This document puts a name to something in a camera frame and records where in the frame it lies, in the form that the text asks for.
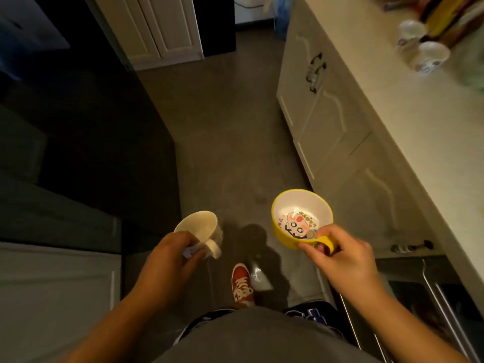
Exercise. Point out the grey low cabinet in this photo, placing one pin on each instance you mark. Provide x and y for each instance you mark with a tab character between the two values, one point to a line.
56	302

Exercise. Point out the person's right forearm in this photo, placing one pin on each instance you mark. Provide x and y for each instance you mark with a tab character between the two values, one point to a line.
406	330

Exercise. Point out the red sneaker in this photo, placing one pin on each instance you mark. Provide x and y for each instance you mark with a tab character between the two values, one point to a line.
242	285

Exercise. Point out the black refrigerator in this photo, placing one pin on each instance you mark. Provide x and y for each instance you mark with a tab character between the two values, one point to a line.
87	120

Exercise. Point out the pile of colourful packets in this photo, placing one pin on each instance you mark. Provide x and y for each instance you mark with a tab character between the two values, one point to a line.
446	16

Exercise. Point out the person's left hand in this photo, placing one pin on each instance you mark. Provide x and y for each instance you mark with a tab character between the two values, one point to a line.
166	264

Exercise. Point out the cream kitchen cabinet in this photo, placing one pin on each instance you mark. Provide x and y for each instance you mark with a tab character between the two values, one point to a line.
340	120

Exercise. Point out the person's right thumb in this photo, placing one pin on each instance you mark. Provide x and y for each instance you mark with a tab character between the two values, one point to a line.
328	232

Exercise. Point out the person's right hand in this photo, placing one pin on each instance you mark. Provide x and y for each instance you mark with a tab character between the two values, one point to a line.
348	266

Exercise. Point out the grey shirt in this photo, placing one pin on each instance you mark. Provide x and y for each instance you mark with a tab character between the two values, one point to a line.
261	336

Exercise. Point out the person's left fingers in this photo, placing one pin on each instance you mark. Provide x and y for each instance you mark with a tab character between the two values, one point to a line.
193	253

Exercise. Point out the white double door cabinet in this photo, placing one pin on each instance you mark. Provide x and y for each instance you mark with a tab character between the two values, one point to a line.
158	26

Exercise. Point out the yellow cartoon print mug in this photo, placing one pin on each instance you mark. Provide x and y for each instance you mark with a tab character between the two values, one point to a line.
298	217

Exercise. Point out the cream white mug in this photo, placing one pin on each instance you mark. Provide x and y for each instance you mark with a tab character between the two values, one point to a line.
199	227

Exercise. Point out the dark printed shorts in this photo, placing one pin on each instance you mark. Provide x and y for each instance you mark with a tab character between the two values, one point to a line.
315	317

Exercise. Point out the person's left forearm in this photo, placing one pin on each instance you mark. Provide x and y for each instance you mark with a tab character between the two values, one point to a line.
100	330

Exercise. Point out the clear plastic bag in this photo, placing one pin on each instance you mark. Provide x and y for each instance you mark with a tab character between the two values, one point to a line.
260	276

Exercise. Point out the white printed cup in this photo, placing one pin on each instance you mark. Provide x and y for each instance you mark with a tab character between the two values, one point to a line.
430	56
410	33

